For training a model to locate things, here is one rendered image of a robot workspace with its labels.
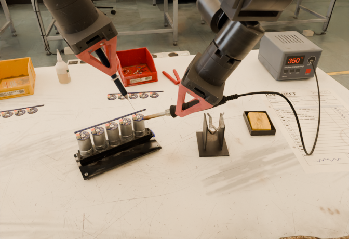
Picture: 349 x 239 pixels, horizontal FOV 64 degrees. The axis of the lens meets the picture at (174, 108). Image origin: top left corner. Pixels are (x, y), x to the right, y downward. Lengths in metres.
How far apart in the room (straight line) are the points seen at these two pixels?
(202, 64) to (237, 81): 0.40
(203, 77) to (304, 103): 0.40
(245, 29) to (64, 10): 0.24
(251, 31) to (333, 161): 0.34
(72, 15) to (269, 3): 0.25
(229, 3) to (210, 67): 0.10
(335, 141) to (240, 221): 0.30
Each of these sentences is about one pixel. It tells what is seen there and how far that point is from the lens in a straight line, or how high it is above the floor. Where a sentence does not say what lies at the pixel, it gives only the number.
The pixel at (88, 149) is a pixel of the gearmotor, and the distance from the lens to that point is 0.55.
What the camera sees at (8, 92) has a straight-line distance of 0.84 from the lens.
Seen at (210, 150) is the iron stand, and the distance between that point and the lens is 0.58.
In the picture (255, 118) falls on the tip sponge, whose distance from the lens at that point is 0.67.
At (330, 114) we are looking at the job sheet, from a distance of 0.78.
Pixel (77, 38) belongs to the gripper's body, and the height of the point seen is 1.01.
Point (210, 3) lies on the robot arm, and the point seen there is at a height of 1.04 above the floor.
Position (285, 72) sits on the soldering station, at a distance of 0.85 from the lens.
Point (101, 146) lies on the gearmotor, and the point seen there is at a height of 0.78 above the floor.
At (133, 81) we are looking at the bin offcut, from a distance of 0.79.
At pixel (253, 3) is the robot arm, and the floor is 1.06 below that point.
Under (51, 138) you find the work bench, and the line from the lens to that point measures 0.66.
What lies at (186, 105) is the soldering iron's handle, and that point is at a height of 0.87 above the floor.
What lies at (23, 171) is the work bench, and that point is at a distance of 0.61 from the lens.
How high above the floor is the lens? 1.15
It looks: 35 degrees down
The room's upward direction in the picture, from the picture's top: straight up
